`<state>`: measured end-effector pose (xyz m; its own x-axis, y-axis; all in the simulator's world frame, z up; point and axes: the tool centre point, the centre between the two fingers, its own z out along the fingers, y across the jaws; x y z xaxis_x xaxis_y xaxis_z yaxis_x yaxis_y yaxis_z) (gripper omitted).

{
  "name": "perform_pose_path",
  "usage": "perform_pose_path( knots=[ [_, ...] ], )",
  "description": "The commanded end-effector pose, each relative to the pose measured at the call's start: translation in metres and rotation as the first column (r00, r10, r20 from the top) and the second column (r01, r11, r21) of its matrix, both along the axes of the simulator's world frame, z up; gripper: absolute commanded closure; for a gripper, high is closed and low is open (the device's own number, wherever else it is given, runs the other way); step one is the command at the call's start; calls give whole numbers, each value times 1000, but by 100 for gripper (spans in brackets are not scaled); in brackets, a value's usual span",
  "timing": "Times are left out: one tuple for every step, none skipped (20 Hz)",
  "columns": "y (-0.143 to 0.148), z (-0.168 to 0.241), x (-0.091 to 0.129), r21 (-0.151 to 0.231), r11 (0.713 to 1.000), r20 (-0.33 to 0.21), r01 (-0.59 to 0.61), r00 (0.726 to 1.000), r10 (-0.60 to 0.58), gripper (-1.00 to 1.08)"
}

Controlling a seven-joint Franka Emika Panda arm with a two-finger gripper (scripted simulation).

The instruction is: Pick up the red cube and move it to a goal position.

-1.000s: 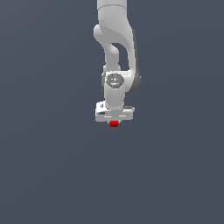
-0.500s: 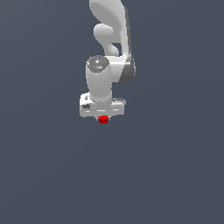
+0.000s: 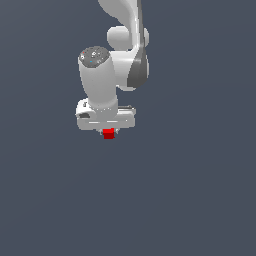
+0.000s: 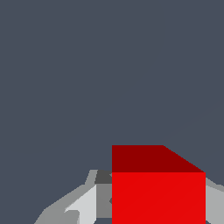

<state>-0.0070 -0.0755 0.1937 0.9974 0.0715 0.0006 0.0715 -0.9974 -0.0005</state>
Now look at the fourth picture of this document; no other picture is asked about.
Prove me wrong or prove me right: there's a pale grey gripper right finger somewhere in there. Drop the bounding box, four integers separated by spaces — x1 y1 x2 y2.
205 176 224 224

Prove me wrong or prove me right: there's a red cube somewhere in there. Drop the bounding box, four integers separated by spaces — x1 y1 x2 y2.
111 144 207 224

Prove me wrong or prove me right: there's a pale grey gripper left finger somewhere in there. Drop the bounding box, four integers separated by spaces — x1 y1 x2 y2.
34 169 113 224

